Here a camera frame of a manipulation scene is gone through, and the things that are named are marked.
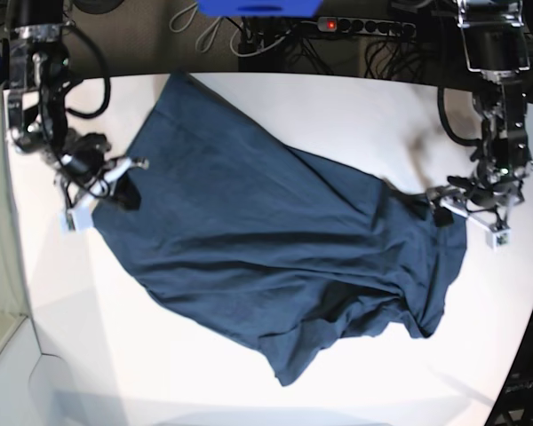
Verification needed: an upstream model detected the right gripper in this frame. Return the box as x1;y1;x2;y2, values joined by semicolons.
55;154;149;211

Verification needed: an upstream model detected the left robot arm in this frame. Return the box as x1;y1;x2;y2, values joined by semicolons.
426;1;533;234

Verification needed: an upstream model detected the blue box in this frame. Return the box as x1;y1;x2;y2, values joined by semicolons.
197;0;322;17

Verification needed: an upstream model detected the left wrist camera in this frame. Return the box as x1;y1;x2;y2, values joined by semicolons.
486;224;511;250

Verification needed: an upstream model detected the dark blue t-shirt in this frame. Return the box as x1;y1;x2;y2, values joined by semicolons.
93;74;467;386

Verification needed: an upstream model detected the white cable loop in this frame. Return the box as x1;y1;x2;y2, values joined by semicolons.
168;6;290;58

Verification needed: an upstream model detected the black power strip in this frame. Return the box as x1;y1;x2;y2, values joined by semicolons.
316;17;417;38

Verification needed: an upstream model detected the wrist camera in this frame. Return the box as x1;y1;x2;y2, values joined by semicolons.
486;224;511;250
60;208;94;233

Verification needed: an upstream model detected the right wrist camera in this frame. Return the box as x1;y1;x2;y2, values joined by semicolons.
60;208;94;233

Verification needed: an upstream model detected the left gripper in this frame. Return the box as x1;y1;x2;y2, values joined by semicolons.
402;176;524;231

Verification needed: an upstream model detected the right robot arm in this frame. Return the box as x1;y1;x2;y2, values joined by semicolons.
6;1;148;211

